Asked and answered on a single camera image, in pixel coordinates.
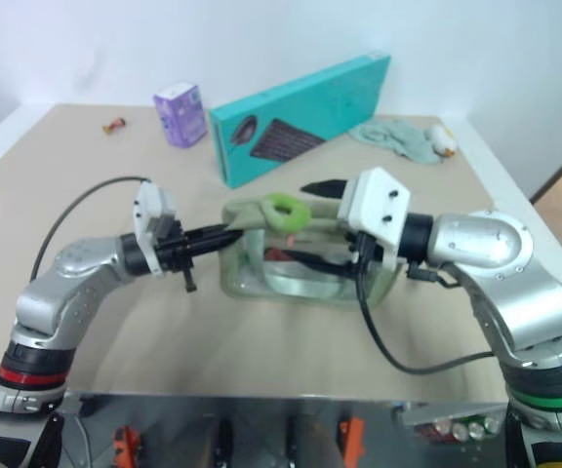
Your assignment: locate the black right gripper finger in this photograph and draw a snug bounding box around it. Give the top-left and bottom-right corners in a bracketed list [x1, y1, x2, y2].
[280, 249, 358, 277]
[300, 178, 349, 201]

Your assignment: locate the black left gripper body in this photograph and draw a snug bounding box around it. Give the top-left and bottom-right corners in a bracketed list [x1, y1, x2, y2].
[152, 219, 198, 293]

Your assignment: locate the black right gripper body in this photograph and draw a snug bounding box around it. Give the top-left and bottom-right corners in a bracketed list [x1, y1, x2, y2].
[342, 228, 387, 275]

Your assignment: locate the clear plastic storage box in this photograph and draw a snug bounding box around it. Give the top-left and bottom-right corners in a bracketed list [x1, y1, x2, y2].
[219, 193, 401, 309]

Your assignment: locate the white plush duck toy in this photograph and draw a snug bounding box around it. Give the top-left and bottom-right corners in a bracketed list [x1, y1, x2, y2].
[424, 124, 458, 160]

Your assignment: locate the teal keyboard box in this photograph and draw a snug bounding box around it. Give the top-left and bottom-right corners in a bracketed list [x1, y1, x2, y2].
[209, 52, 392, 190]

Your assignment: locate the pale green cloth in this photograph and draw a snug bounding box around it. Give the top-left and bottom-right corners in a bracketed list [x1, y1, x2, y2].
[348, 118, 441, 166]

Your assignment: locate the purple tissue pack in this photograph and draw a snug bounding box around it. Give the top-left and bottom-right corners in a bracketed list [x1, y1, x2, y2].
[152, 82, 209, 148]

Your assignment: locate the orange clamp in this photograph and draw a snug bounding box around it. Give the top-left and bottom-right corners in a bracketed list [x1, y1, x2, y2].
[338, 416, 366, 462]
[112, 424, 144, 468]

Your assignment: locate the row of drink cans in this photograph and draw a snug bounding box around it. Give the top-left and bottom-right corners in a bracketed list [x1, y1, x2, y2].
[420, 414, 504, 443]

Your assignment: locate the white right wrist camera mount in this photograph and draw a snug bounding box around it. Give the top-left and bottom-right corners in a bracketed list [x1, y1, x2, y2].
[337, 167, 412, 267]

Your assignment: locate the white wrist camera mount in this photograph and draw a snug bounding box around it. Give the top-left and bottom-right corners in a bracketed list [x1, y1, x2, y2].
[337, 167, 412, 267]
[133, 180, 179, 273]

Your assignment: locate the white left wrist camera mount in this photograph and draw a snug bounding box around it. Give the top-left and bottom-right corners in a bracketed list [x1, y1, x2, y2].
[133, 180, 179, 273]

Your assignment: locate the green plush ring keychain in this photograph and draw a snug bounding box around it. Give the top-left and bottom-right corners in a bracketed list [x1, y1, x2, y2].
[260, 191, 312, 235]

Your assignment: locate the short black wrist cable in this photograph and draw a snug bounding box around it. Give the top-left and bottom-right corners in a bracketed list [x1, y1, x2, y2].
[406, 260, 461, 288]

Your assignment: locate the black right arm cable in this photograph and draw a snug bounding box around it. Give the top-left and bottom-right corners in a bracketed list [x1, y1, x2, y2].
[354, 233, 498, 375]

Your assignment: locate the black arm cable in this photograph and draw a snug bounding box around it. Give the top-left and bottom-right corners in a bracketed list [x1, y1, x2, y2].
[354, 233, 498, 375]
[30, 175, 148, 282]

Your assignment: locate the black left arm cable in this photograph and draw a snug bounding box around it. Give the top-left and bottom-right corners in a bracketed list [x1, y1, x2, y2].
[30, 175, 148, 282]

